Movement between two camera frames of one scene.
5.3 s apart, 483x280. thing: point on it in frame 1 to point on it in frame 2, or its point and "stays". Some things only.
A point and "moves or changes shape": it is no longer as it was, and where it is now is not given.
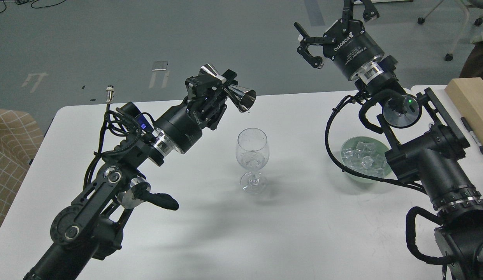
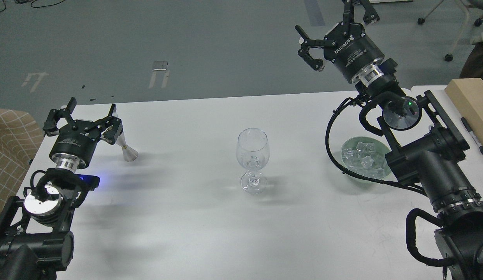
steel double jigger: (244, 100) moves or changes shape
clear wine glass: (253, 152) stays
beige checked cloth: (17, 134) stays
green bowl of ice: (366, 154) stays
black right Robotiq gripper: (357, 52) stays
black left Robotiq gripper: (204, 107) to (76, 140)
